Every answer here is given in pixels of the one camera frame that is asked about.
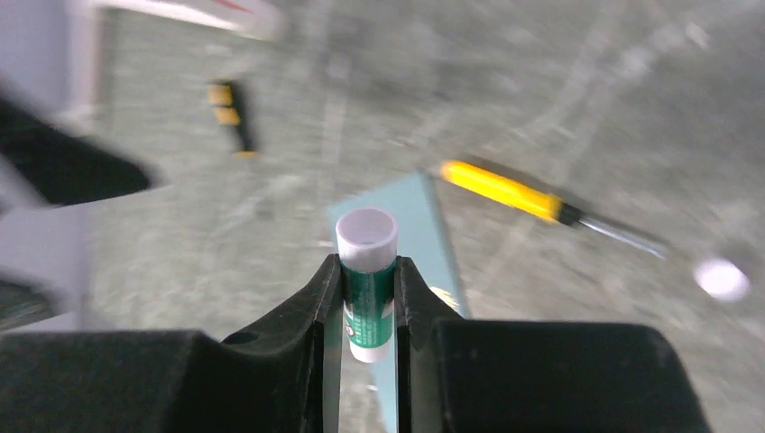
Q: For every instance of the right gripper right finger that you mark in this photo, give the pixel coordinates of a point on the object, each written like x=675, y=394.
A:
x=466, y=375

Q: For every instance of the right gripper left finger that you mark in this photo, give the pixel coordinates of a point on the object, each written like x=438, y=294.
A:
x=278, y=374

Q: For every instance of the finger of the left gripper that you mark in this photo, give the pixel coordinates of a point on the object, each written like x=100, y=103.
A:
x=62, y=169

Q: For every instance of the light blue envelope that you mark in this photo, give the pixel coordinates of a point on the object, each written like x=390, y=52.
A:
x=422, y=232

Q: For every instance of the green white glue stick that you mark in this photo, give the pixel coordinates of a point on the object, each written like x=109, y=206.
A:
x=367, y=249

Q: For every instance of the small white glue cap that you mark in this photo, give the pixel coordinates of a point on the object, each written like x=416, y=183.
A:
x=722, y=280

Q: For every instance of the white pvc pipe frame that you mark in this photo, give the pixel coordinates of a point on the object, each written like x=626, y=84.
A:
x=260, y=20

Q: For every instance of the black handled small screwdriver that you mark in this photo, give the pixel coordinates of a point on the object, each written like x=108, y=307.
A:
x=231, y=108

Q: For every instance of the yellow handled screwdriver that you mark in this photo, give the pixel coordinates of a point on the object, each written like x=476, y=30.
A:
x=545, y=206

